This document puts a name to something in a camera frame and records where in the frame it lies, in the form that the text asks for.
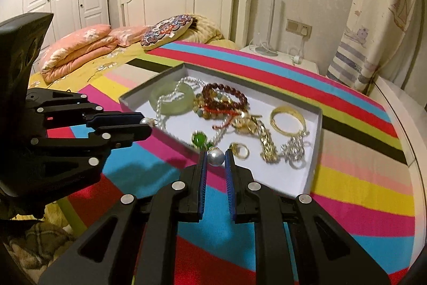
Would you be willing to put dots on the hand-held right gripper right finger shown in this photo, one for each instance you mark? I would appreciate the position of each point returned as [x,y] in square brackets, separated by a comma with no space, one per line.
[229,191]

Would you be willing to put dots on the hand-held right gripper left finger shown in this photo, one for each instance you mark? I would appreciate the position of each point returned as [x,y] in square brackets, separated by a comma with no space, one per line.
[201,191]

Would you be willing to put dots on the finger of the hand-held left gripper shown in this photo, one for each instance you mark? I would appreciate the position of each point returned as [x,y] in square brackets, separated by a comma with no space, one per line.
[116,118]
[133,134]

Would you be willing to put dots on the pearl earring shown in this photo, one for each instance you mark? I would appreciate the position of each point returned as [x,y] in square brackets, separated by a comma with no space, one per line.
[215,158]
[145,121]

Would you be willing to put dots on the green gem pendant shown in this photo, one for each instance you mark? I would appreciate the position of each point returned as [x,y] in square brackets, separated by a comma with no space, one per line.
[199,139]

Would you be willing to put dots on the white shallow box tray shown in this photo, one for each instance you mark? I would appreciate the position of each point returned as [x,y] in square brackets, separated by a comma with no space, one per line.
[290,178]

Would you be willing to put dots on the gold cuff bangle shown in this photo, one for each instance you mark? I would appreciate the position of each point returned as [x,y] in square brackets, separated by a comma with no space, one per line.
[290,126]

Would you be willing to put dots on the green jade bangle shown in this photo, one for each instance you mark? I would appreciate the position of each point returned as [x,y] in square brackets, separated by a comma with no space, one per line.
[160,94]

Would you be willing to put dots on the pink floral quilt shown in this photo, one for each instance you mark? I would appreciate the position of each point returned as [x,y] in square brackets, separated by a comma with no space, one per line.
[76,51]

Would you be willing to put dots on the embroidered round cushion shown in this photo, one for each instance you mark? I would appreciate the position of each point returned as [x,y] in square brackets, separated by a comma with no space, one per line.
[163,31]

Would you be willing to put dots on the colourful striped mat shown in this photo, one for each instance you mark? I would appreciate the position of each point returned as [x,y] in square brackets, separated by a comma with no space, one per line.
[350,178]

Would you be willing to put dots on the beige quilt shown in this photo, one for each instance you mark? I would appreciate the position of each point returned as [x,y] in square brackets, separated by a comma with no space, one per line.
[203,31]

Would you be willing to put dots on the white nightstand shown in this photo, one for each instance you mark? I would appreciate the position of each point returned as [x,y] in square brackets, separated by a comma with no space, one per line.
[287,59]

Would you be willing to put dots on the plaid cloth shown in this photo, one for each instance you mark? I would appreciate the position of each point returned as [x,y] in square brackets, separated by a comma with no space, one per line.
[33,238]

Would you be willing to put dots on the white floor lamp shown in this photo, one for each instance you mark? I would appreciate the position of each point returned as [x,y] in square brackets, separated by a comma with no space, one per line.
[272,18]

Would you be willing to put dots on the white window sill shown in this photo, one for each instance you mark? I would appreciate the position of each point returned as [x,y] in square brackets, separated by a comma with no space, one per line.
[400,104]

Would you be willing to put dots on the printed curtain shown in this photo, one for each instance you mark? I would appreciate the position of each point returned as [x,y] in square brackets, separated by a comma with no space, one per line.
[373,21]

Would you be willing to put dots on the wall socket plate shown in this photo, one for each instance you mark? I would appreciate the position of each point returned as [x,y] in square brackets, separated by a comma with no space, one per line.
[293,26]

